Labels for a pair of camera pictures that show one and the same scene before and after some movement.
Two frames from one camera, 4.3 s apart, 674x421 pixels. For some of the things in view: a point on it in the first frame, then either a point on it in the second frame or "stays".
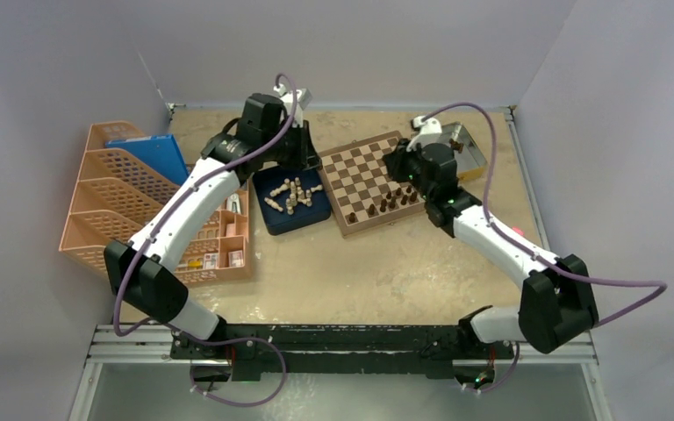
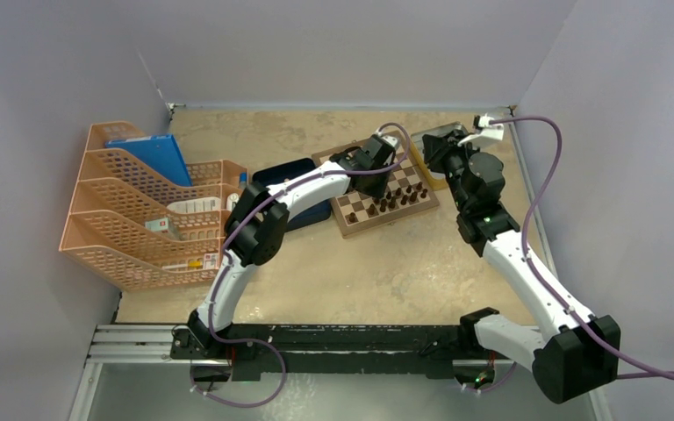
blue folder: x=159 y=153 stays
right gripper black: x=397 y=158 → x=438 y=149
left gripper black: x=306 y=157 → x=377 y=193
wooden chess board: x=362 y=189 stays
